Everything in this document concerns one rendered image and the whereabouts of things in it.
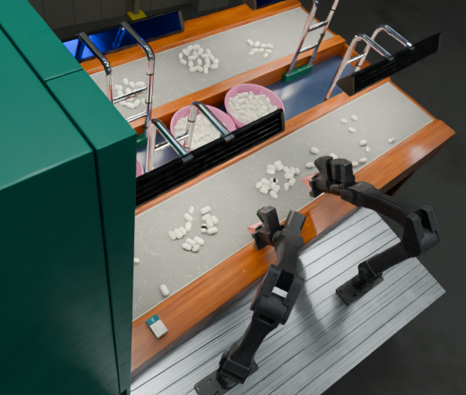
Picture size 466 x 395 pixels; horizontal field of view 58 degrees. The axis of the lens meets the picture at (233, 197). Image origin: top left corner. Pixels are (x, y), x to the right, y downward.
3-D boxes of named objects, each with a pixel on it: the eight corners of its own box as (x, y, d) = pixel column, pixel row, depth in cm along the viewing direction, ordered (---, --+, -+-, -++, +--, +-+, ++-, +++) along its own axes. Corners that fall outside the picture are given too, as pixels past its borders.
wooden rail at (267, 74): (337, 56, 233) (346, 40, 224) (8, 201, 145) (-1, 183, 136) (330, 51, 235) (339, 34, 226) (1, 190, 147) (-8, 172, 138)
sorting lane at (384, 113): (431, 122, 208) (434, 119, 206) (100, 345, 120) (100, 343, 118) (387, 85, 217) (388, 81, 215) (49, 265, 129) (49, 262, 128)
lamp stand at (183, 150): (212, 212, 158) (238, 133, 121) (169, 238, 148) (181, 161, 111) (183, 177, 164) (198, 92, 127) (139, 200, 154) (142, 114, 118)
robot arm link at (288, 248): (280, 222, 125) (267, 276, 97) (308, 235, 124) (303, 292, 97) (264, 255, 130) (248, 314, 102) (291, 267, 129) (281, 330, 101)
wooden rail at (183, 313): (433, 156, 215) (456, 132, 200) (123, 389, 127) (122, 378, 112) (415, 140, 219) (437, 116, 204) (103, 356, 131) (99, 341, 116)
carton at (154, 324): (167, 332, 121) (168, 330, 120) (157, 339, 120) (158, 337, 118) (155, 315, 123) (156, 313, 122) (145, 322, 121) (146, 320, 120)
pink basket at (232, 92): (289, 128, 191) (296, 114, 183) (246, 151, 178) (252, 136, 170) (252, 92, 199) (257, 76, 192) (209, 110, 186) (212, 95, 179)
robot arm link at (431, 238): (354, 266, 147) (414, 232, 119) (368, 259, 150) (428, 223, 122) (365, 281, 145) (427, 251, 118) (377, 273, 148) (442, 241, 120)
